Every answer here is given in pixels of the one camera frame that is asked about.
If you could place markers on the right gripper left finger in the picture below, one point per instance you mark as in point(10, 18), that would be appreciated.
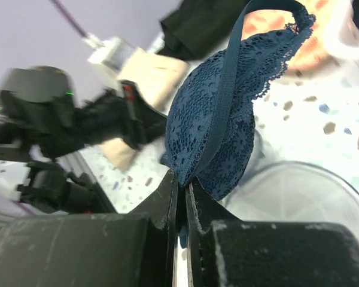
point(109, 249)

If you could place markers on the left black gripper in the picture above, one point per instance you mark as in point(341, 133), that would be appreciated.
point(37, 107)

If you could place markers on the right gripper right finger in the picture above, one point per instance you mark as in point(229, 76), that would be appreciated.
point(226, 251)

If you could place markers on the navy blue lace bra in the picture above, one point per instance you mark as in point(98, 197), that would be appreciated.
point(210, 126)

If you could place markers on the round white mesh laundry bag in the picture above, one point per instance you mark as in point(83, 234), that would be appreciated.
point(320, 186)

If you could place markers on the tulip print mesh laundry bag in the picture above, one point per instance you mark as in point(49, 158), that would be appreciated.
point(298, 33)

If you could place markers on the white plastic basket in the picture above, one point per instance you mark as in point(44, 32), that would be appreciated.
point(341, 36)

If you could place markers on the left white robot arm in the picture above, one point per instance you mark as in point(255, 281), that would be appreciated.
point(51, 188)

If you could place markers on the beige folded garment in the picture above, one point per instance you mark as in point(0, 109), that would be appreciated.
point(156, 77)

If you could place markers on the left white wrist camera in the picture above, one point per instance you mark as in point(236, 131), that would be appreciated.
point(108, 58)

